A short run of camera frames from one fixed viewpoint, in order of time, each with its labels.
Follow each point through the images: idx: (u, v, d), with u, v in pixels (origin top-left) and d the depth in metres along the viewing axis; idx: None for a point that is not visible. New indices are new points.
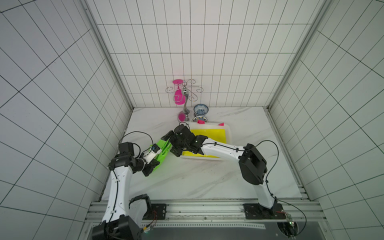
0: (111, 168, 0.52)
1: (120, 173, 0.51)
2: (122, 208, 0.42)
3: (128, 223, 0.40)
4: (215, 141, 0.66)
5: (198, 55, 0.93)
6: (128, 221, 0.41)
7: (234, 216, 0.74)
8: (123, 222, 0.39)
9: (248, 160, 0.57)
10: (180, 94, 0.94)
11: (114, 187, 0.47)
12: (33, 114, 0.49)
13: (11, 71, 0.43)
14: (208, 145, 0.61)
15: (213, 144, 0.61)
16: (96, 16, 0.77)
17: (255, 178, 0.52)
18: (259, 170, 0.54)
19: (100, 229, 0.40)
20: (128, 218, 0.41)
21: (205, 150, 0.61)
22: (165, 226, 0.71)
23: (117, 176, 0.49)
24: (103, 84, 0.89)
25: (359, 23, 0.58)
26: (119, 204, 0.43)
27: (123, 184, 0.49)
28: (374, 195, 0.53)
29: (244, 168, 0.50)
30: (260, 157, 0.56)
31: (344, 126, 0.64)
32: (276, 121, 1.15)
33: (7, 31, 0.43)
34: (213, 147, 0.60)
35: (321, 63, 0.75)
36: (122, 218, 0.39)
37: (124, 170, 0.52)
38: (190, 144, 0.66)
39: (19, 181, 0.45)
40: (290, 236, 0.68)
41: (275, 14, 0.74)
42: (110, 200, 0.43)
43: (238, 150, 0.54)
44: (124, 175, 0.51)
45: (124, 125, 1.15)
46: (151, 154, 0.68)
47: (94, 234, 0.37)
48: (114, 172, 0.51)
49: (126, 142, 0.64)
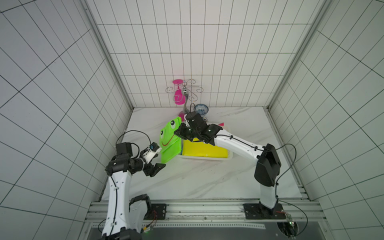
0: (109, 173, 0.49)
1: (118, 179, 0.48)
2: (122, 220, 0.40)
3: (129, 236, 0.39)
4: (231, 135, 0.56)
5: (198, 55, 0.93)
6: (130, 234, 0.40)
7: (234, 216, 0.74)
8: (124, 235, 0.38)
9: (266, 161, 0.53)
10: (180, 94, 0.94)
11: (113, 195, 0.45)
12: (33, 114, 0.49)
13: (11, 71, 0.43)
14: (223, 137, 0.57)
15: (230, 137, 0.57)
16: (96, 16, 0.77)
17: (269, 181, 0.50)
18: (273, 173, 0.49)
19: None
20: (129, 231, 0.40)
21: (218, 143, 0.57)
22: (165, 226, 0.71)
23: (116, 183, 0.47)
24: (103, 84, 0.89)
25: (359, 23, 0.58)
26: (119, 215, 0.41)
27: (122, 192, 0.46)
28: (374, 195, 0.53)
29: (260, 168, 0.47)
30: (278, 160, 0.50)
31: (344, 126, 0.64)
32: (276, 121, 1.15)
33: (7, 31, 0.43)
34: (228, 141, 0.56)
35: (321, 63, 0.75)
36: (123, 232, 0.38)
37: (123, 176, 0.49)
38: (202, 134, 0.61)
39: (19, 181, 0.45)
40: (290, 236, 0.68)
41: (275, 14, 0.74)
42: (110, 210, 0.42)
43: (257, 149, 0.51)
44: (123, 182, 0.48)
45: (124, 125, 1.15)
46: (149, 154, 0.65)
47: None
48: (113, 179, 0.48)
49: (123, 143, 0.61)
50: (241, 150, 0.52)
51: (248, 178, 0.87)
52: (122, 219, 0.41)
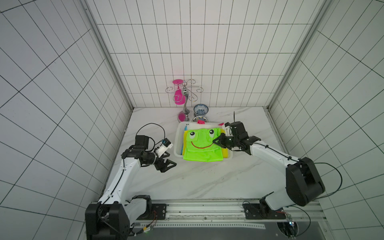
0: (122, 155, 0.56)
1: (128, 163, 0.53)
2: (119, 196, 0.44)
3: (118, 212, 0.40)
4: (267, 144, 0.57)
5: (198, 55, 0.93)
6: (119, 210, 0.41)
7: (234, 216, 0.74)
8: (114, 208, 0.39)
9: (298, 170, 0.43)
10: (180, 94, 0.94)
11: (119, 174, 0.49)
12: (32, 114, 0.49)
13: (11, 71, 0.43)
14: (258, 145, 0.60)
15: (265, 146, 0.59)
16: (96, 16, 0.77)
17: (301, 198, 0.44)
18: (309, 191, 0.45)
19: (93, 209, 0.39)
20: (120, 206, 0.42)
21: (253, 152, 0.60)
22: (165, 226, 0.71)
23: (125, 165, 0.52)
24: (103, 84, 0.89)
25: (359, 23, 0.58)
26: (117, 191, 0.44)
27: (128, 174, 0.51)
28: (375, 195, 0.52)
29: (289, 177, 0.44)
30: (319, 180, 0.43)
31: (344, 126, 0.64)
32: (276, 121, 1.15)
33: (7, 31, 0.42)
34: (262, 148, 0.58)
35: (321, 63, 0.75)
36: (115, 205, 0.40)
37: (133, 161, 0.54)
38: (241, 142, 0.65)
39: (19, 181, 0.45)
40: (290, 236, 0.68)
41: (275, 14, 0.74)
42: (112, 184, 0.46)
43: (290, 159, 0.49)
44: (131, 166, 0.54)
45: (124, 125, 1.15)
46: (161, 148, 0.79)
47: (88, 212, 0.39)
48: (124, 161, 0.54)
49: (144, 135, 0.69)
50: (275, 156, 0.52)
51: (248, 178, 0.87)
52: (118, 195, 0.44)
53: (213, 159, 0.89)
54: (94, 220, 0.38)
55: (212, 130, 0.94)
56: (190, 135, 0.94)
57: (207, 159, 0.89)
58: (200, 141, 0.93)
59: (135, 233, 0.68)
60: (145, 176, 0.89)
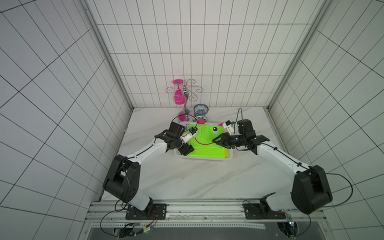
0: (156, 135, 0.64)
1: (158, 141, 0.60)
2: (140, 161, 0.50)
3: (135, 169, 0.46)
4: (275, 146, 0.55)
5: (198, 55, 0.93)
6: (136, 169, 0.46)
7: (234, 216, 0.74)
8: (133, 167, 0.45)
9: (308, 179, 0.48)
10: (180, 94, 0.94)
11: (148, 145, 0.56)
12: (33, 114, 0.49)
13: (12, 71, 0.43)
14: (266, 146, 0.58)
15: (273, 148, 0.56)
16: (96, 16, 0.77)
17: (306, 206, 0.43)
18: (318, 201, 0.44)
19: (119, 159, 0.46)
20: (137, 166, 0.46)
21: (260, 151, 0.58)
22: (165, 226, 0.71)
23: (155, 142, 0.59)
24: (103, 84, 0.89)
25: (359, 23, 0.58)
26: (141, 156, 0.51)
27: (154, 149, 0.58)
28: (375, 195, 0.52)
29: (298, 184, 0.43)
30: (327, 190, 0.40)
31: (344, 126, 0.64)
32: (276, 121, 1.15)
33: (7, 31, 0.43)
34: (271, 151, 0.55)
35: (321, 63, 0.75)
36: (135, 164, 0.46)
37: (162, 144, 0.62)
38: (247, 141, 0.63)
39: (19, 181, 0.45)
40: (290, 236, 0.68)
41: (275, 15, 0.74)
42: (140, 150, 0.53)
43: (300, 166, 0.47)
44: (159, 146, 0.60)
45: (124, 125, 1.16)
46: (187, 136, 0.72)
47: (117, 158, 0.46)
48: (156, 139, 0.61)
49: (179, 125, 0.74)
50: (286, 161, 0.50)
51: (248, 178, 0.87)
52: (141, 160, 0.50)
53: (215, 155, 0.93)
54: (116, 168, 0.50)
55: (215, 128, 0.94)
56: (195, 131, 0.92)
57: (209, 155, 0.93)
58: (204, 137, 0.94)
59: (135, 233, 0.68)
60: (145, 176, 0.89)
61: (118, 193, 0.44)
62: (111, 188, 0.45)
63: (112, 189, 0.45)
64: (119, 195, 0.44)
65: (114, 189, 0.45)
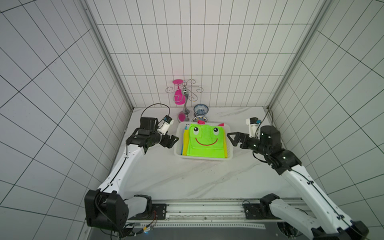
0: (127, 143, 0.54)
1: (132, 151, 0.52)
2: (118, 186, 0.43)
3: (115, 202, 0.40)
4: (311, 180, 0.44)
5: (198, 55, 0.93)
6: (116, 200, 0.40)
7: (234, 216, 0.74)
8: (112, 198, 0.39)
9: None
10: (180, 94, 0.94)
11: (122, 161, 0.48)
12: (33, 114, 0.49)
13: (12, 71, 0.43)
14: (300, 177, 0.47)
15: (308, 183, 0.46)
16: (96, 16, 0.77)
17: None
18: None
19: (92, 195, 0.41)
20: (117, 196, 0.41)
21: (287, 176, 0.48)
22: (166, 226, 0.71)
23: (128, 153, 0.51)
24: (103, 84, 0.89)
25: (359, 23, 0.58)
26: (117, 180, 0.43)
27: (130, 161, 0.50)
28: (374, 195, 0.53)
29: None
30: None
31: (344, 126, 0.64)
32: (276, 121, 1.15)
33: (7, 31, 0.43)
34: (305, 185, 0.45)
35: (321, 63, 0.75)
36: (113, 194, 0.40)
37: (135, 149, 0.53)
38: (274, 158, 0.51)
39: (19, 181, 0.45)
40: (290, 237, 0.68)
41: (275, 15, 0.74)
42: (114, 173, 0.45)
43: (342, 220, 0.39)
44: (134, 154, 0.52)
45: (124, 125, 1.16)
46: (164, 127, 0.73)
47: (87, 197, 0.39)
48: (128, 148, 0.52)
49: (151, 118, 0.65)
50: (323, 206, 0.42)
51: (248, 178, 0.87)
52: (118, 183, 0.43)
53: (215, 155, 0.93)
54: (92, 205, 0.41)
55: (216, 128, 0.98)
56: (195, 131, 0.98)
57: (209, 155, 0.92)
58: (204, 137, 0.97)
59: (135, 233, 0.68)
60: (145, 176, 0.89)
61: (110, 225, 0.41)
62: (99, 223, 0.41)
63: (101, 223, 0.41)
64: (111, 225, 0.41)
65: (103, 223, 0.41)
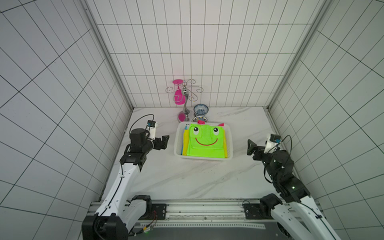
0: (121, 162, 0.54)
1: (127, 170, 0.51)
2: (116, 208, 0.43)
3: (115, 224, 0.39)
4: (320, 214, 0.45)
5: (198, 55, 0.93)
6: (116, 222, 0.40)
7: (234, 216, 0.74)
8: (111, 221, 0.38)
9: None
10: (180, 94, 0.94)
11: (117, 181, 0.48)
12: (33, 114, 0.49)
13: (12, 71, 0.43)
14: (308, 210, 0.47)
15: (316, 216, 0.46)
16: (96, 16, 0.77)
17: None
18: None
19: (90, 221, 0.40)
20: (117, 219, 0.41)
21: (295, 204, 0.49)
22: (165, 226, 0.71)
23: (123, 172, 0.50)
24: (103, 84, 0.89)
25: (359, 23, 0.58)
26: (115, 201, 0.43)
27: (127, 181, 0.50)
28: (374, 195, 0.53)
29: None
30: None
31: (344, 126, 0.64)
32: (276, 121, 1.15)
33: (7, 31, 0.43)
34: (313, 218, 0.46)
35: (321, 63, 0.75)
36: (112, 217, 0.39)
37: (131, 168, 0.53)
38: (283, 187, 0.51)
39: (19, 181, 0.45)
40: (290, 236, 0.68)
41: (275, 14, 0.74)
42: (111, 194, 0.44)
43: None
44: (129, 173, 0.52)
45: (124, 125, 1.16)
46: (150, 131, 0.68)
47: (85, 223, 0.38)
48: (122, 168, 0.52)
49: (139, 133, 0.62)
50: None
51: (248, 178, 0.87)
52: (116, 205, 0.43)
53: (215, 155, 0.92)
54: (90, 232, 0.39)
55: (216, 128, 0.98)
56: (195, 131, 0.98)
57: (209, 155, 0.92)
58: (204, 137, 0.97)
59: (135, 233, 0.68)
60: (145, 176, 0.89)
61: None
62: None
63: None
64: None
65: None
